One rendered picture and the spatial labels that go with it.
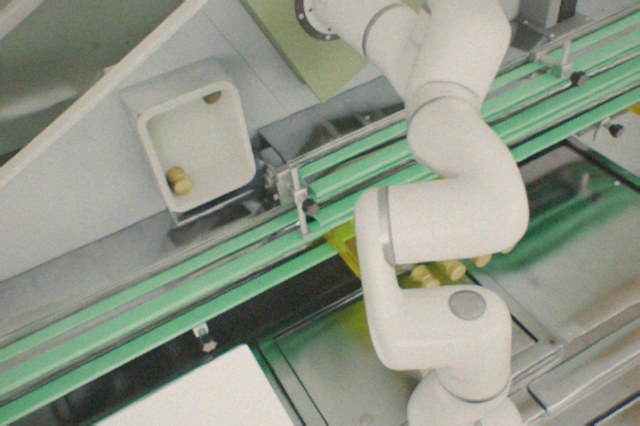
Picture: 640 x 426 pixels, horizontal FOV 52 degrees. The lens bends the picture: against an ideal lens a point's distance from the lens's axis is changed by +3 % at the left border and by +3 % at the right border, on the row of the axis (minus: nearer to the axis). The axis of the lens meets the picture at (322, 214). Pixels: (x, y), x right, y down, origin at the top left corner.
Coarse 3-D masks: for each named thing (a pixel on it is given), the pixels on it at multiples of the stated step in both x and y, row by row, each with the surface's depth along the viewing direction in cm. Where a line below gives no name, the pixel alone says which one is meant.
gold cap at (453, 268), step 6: (438, 264) 117; (444, 264) 116; (450, 264) 115; (456, 264) 114; (462, 264) 115; (444, 270) 116; (450, 270) 114; (456, 270) 114; (462, 270) 115; (450, 276) 115; (456, 276) 115
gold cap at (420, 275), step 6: (414, 270) 115; (420, 270) 114; (426, 270) 114; (414, 276) 115; (420, 276) 114; (426, 276) 113; (432, 276) 113; (420, 282) 113; (426, 282) 113; (432, 282) 112; (438, 282) 113
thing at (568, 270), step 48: (576, 144) 159; (528, 192) 150; (576, 192) 149; (624, 192) 147; (528, 240) 140; (576, 240) 139; (624, 240) 138; (288, 288) 137; (336, 288) 136; (528, 288) 131; (576, 288) 130; (624, 288) 129; (192, 336) 131; (240, 336) 130; (576, 336) 123; (624, 336) 118; (96, 384) 125; (144, 384) 124; (528, 384) 113; (576, 384) 112; (624, 384) 114
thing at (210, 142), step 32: (192, 96) 103; (224, 96) 111; (160, 128) 112; (192, 128) 116; (224, 128) 119; (160, 160) 116; (192, 160) 120; (224, 160) 123; (192, 192) 118; (224, 192) 119
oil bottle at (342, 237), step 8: (344, 224) 123; (352, 224) 122; (328, 232) 124; (336, 232) 121; (344, 232) 121; (352, 232) 121; (328, 240) 126; (336, 240) 122; (344, 240) 120; (352, 240) 120; (336, 248) 124; (344, 248) 119; (352, 248) 118; (344, 256) 122; (352, 256) 117; (352, 264) 119; (360, 272) 117
